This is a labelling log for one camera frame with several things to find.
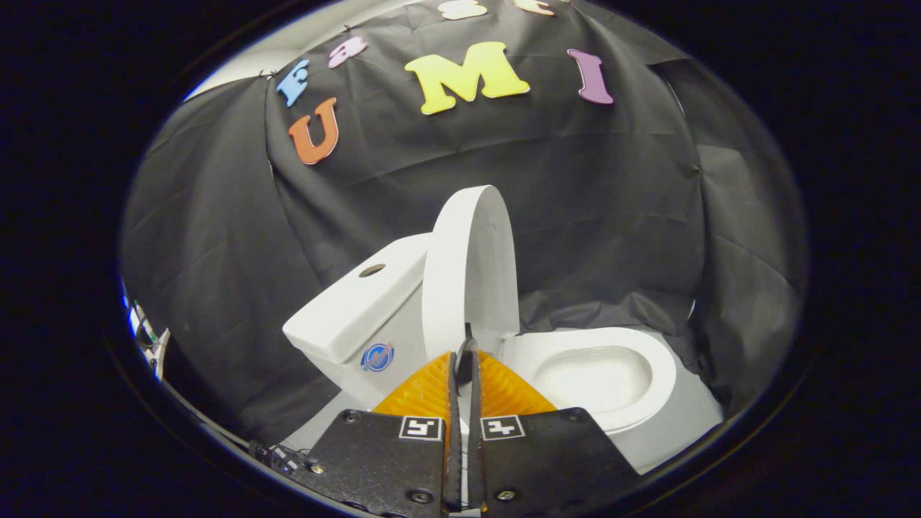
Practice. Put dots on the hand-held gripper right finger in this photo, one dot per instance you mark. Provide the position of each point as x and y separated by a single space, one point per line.
547 460

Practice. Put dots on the white wall shelf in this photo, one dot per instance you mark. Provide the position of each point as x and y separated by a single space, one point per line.
155 345

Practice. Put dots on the black backdrop cloth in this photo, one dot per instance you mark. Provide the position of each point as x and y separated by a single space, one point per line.
575 216

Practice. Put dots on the white toilet lid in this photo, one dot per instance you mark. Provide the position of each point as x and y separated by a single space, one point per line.
468 273

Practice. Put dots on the white ceramic toilet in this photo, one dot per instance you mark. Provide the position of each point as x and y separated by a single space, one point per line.
360 309

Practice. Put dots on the black electronic device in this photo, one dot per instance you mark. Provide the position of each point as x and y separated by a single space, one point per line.
284 457

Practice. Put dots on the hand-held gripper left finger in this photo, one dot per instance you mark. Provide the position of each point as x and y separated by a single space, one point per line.
381 460

